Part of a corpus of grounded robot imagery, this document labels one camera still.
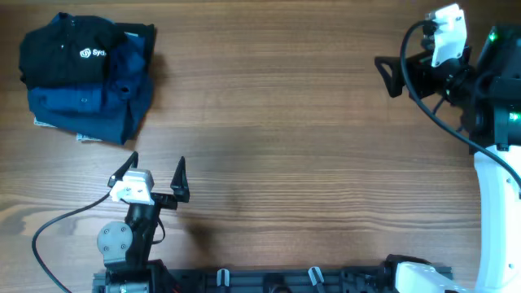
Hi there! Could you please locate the black t-shirt with logo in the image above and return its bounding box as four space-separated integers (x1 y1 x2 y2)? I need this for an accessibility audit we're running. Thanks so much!
19 13 127 89

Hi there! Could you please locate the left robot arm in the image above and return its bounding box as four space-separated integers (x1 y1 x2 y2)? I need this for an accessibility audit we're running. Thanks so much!
92 151 190 293

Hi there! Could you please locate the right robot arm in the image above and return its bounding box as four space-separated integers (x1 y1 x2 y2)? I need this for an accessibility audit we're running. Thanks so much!
374 20 520 292

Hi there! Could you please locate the white folded cloth under pile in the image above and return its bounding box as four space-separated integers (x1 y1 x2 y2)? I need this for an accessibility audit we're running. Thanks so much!
33 118 101 142

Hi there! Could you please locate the blue polo shirt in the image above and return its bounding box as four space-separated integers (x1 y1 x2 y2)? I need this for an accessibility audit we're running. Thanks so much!
28 33 153 145

